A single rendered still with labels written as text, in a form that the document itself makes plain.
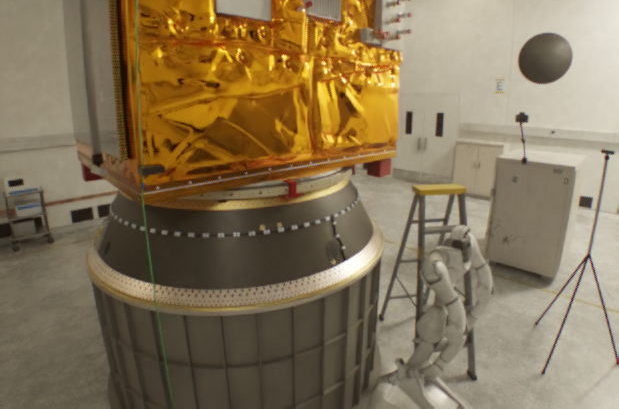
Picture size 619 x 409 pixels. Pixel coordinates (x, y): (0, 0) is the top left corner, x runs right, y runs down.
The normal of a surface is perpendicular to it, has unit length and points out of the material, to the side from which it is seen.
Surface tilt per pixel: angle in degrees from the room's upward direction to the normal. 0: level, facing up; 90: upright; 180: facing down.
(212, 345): 90
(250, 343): 90
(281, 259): 62
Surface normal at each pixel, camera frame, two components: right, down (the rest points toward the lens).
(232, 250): 0.14, -0.27
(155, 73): 0.59, 0.11
